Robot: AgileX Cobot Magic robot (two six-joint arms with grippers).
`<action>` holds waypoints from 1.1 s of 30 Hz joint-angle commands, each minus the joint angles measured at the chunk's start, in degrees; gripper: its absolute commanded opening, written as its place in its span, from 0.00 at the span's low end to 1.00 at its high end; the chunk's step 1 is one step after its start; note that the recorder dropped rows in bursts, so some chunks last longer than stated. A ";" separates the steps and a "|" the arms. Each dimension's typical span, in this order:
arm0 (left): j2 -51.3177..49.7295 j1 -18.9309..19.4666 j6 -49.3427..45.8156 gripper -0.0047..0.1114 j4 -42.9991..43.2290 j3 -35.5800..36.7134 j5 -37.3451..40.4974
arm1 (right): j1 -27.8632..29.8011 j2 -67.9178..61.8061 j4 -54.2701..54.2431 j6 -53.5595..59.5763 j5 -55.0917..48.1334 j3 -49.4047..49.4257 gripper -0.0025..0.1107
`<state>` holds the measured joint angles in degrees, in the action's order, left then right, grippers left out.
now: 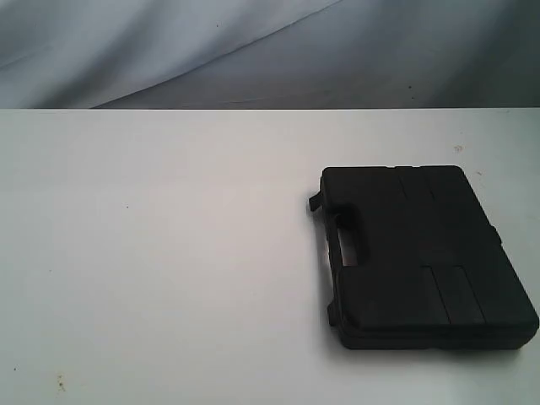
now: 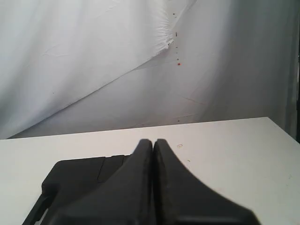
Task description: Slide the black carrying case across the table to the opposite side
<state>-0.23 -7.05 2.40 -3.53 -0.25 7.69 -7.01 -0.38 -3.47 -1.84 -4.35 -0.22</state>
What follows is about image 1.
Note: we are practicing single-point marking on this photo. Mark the white backdrop cloth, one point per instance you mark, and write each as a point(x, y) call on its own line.
point(269, 54)

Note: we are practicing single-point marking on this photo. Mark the black plastic carrying case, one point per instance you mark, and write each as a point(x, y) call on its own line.
point(416, 264)

